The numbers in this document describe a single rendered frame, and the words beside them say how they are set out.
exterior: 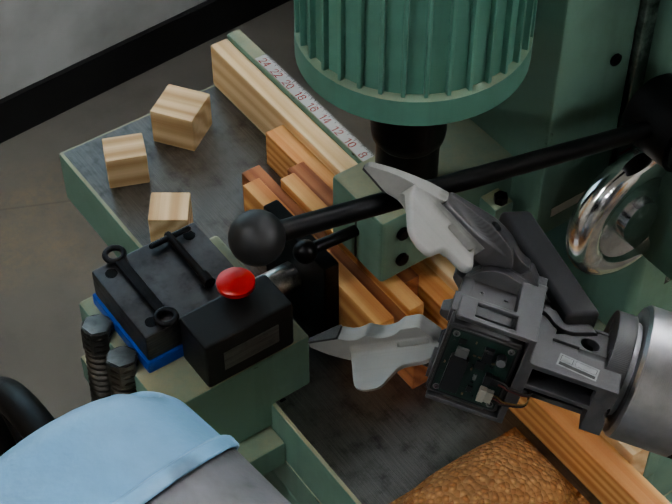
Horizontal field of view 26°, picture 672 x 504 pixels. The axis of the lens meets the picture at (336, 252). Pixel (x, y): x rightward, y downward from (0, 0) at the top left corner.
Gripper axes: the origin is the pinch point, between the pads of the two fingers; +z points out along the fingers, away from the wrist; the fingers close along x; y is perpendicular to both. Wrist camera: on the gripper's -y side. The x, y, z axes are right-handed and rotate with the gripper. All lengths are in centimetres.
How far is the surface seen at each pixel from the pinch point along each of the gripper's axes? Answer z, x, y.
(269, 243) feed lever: 3.4, -5.5, 9.3
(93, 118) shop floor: 59, 96, -151
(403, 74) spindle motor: -0.4, -9.2, -9.2
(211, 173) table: 15.1, 20.6, -34.3
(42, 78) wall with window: 69, 89, -148
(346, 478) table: -6.0, 23.4, -4.4
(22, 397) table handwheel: 19.9, 24.2, -1.8
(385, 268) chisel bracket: -3.5, 12.3, -17.3
